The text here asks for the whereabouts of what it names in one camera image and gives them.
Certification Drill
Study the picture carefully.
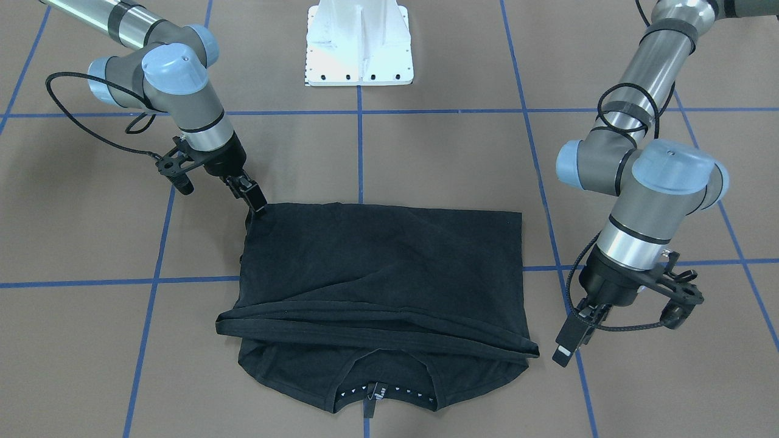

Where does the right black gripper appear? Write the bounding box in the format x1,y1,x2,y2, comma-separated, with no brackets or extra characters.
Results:
202,135,267,212

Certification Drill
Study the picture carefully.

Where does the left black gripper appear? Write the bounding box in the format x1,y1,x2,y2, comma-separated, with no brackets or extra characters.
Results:
553,246,642,367

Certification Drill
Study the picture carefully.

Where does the black graphic t-shirt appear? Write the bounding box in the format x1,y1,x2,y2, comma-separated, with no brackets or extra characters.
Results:
216,203,539,413

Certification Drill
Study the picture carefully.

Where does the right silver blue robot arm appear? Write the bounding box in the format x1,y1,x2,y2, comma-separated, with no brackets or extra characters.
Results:
47,1,267,212

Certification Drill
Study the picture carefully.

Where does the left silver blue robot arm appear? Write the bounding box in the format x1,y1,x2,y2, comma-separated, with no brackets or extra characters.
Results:
553,1,777,367

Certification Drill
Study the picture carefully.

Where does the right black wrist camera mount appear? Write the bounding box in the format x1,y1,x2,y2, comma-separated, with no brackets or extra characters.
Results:
155,135,206,196

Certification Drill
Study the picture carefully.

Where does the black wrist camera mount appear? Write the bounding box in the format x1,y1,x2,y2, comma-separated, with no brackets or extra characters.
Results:
637,249,704,330
155,135,206,196

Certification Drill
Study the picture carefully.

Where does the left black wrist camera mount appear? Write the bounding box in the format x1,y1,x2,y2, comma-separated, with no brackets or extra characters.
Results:
637,249,704,330

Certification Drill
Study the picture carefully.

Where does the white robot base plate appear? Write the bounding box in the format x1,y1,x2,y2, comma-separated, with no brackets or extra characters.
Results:
304,1,414,87

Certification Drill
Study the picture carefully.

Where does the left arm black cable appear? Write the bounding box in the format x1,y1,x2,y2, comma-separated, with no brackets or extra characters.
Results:
556,79,677,333

